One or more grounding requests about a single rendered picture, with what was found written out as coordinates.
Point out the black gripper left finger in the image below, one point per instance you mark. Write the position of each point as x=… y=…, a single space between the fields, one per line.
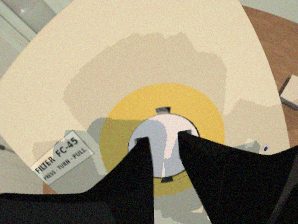
x=124 y=196

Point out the cream rectangular block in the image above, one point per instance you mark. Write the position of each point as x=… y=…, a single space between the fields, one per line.
x=290 y=95

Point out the grey cylinder with two slots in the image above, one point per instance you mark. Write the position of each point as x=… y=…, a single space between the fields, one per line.
x=162 y=132

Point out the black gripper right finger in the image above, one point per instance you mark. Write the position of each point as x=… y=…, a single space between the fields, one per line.
x=235 y=186

